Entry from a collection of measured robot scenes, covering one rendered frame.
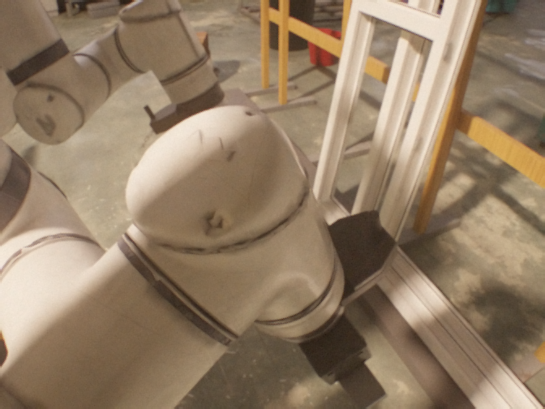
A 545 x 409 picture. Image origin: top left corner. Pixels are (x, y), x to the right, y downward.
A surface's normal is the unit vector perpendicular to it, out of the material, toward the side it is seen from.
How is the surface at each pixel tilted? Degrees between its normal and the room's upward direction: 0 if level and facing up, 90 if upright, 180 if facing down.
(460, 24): 90
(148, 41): 90
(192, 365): 89
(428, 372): 0
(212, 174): 25
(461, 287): 0
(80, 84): 69
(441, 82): 90
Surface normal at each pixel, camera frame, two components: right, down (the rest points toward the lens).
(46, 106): 0.03, 0.63
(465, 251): 0.00, -0.78
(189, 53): 0.62, 0.21
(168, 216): -0.26, -0.47
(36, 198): 0.94, -0.26
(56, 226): 0.36, -0.88
